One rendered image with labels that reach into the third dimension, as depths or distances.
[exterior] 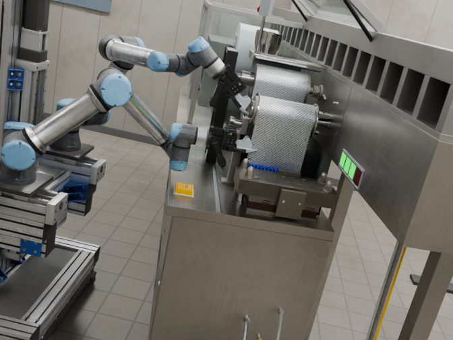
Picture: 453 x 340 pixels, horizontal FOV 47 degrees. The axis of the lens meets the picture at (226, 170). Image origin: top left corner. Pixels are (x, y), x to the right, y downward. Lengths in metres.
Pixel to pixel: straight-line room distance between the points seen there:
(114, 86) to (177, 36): 3.55
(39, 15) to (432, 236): 1.69
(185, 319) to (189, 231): 0.40
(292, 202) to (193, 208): 0.38
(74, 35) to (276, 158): 3.90
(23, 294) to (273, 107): 1.42
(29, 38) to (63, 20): 3.48
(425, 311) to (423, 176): 0.46
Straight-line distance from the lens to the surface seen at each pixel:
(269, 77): 2.35
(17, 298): 2.60
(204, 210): 1.97
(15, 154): 2.01
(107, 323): 2.82
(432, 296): 1.70
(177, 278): 2.10
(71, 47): 5.80
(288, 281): 2.14
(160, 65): 2.04
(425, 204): 1.46
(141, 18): 5.55
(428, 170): 1.42
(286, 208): 2.04
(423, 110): 1.55
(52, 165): 2.66
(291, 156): 2.20
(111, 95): 1.96
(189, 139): 2.10
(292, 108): 2.16
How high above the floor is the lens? 1.67
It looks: 18 degrees down
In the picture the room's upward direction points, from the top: 12 degrees clockwise
